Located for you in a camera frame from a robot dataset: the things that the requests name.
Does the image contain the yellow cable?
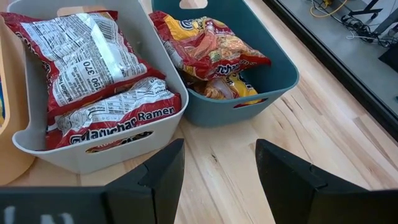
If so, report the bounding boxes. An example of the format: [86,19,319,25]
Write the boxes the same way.
[309,0,349,19]

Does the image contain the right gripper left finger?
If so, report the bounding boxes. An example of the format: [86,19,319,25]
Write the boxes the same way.
[0,138,186,224]

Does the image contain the black aluminium table frame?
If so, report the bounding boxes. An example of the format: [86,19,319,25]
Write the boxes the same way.
[262,0,398,141]

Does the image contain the orange plastic bin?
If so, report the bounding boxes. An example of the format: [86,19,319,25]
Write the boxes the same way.
[0,14,35,187]

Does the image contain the black cable bundle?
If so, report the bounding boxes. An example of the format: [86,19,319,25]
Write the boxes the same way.
[340,14,398,48]

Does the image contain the red yellow Maruchan noodle pack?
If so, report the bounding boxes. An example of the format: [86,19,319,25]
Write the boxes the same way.
[186,73,269,109]
[149,11,272,82]

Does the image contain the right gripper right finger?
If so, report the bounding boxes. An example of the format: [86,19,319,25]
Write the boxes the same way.
[255,139,398,224]

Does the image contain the crimson Maruchan noodle pack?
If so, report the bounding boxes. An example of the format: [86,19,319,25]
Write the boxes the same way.
[0,10,166,118]
[45,77,183,154]

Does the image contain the blue Maruchan noodle pack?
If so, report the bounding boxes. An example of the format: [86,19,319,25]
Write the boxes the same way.
[0,77,5,125]

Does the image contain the teal plastic bin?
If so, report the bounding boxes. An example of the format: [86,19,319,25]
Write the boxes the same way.
[151,0,300,128]

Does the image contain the white plastic bin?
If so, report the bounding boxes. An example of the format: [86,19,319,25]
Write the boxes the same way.
[6,0,190,175]

